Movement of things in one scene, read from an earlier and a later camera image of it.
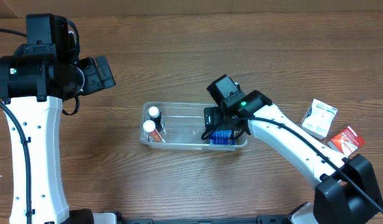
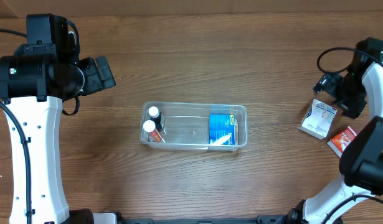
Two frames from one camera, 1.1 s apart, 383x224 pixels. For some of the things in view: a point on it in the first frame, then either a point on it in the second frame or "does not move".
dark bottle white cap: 156,116 does not move
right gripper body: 212,117 -> 329,84
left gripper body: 93,76 does not move
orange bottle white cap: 149,126 does not move
